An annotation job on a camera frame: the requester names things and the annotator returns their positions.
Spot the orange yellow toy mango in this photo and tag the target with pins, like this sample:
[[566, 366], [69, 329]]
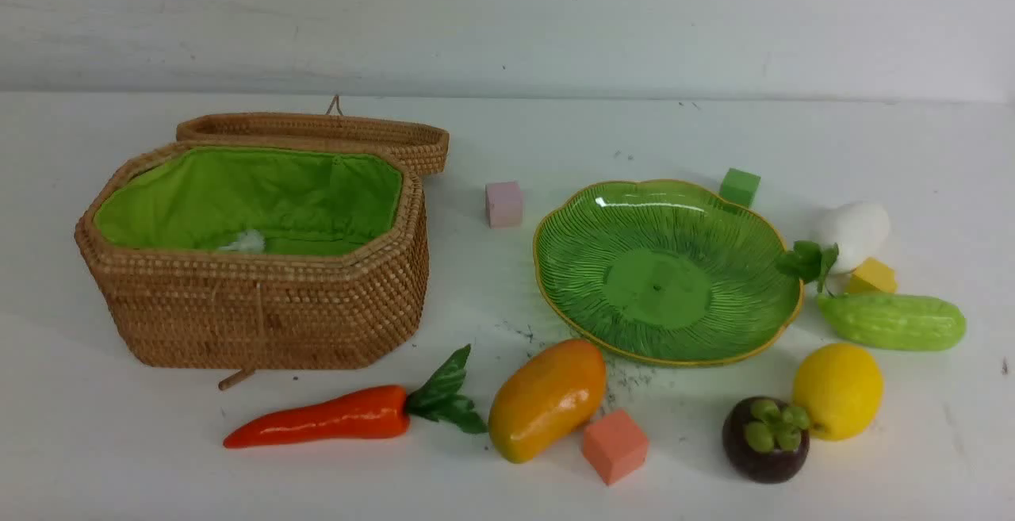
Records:
[[547, 399]]

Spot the woven wicker basket green lining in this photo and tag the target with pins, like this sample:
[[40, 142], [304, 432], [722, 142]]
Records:
[[251, 258]]

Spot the pink foam cube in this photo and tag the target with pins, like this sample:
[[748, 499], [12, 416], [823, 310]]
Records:
[[503, 204]]

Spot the green glass leaf plate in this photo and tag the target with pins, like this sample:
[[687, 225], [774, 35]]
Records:
[[665, 272]]

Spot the orange foam cube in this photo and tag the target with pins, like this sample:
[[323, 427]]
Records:
[[615, 446]]

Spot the yellow toy lemon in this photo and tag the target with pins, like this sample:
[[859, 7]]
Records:
[[841, 387]]

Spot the woven wicker basket lid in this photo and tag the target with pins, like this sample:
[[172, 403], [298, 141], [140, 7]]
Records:
[[420, 147]]

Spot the orange toy carrot green leaves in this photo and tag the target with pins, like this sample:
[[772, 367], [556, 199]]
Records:
[[376, 413]]

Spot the green toy cucumber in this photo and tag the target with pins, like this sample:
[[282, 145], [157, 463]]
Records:
[[900, 322]]

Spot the green foam cube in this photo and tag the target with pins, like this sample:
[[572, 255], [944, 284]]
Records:
[[739, 187]]

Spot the yellow foam cube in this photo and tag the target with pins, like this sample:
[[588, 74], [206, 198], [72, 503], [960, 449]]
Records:
[[872, 276]]

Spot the purple toy mangosteen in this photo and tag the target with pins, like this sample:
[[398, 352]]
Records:
[[766, 440]]

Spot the white toy radish green leaves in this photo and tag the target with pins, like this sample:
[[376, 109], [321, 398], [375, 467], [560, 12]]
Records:
[[840, 241]]

